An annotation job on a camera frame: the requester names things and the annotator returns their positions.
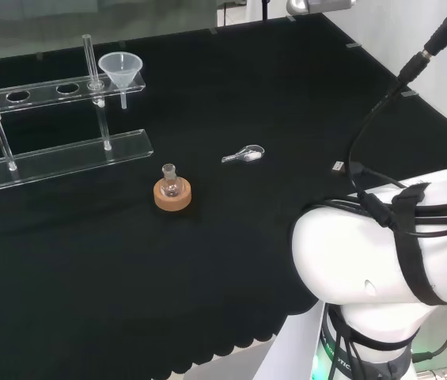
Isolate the black bench cloth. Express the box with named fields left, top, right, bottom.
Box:
left=0, top=11, right=447, bottom=380

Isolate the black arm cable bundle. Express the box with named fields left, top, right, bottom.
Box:
left=313, top=161, right=447, bottom=238

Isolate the cork ring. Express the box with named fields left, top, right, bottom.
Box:
left=153, top=177, right=191, bottom=213

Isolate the silver metal fixture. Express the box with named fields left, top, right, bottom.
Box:
left=286, top=0, right=357, bottom=15

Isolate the clear acrylic funnel stand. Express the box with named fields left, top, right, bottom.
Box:
left=0, top=34, right=155, bottom=197

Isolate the small round-bottom glass flask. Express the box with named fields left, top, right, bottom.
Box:
left=161, top=163, right=181, bottom=198

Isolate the black cable with green connector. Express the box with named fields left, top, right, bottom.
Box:
left=347, top=0, right=447, bottom=195

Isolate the clear plastic funnel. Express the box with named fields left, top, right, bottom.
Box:
left=97, top=52, right=144, bottom=110

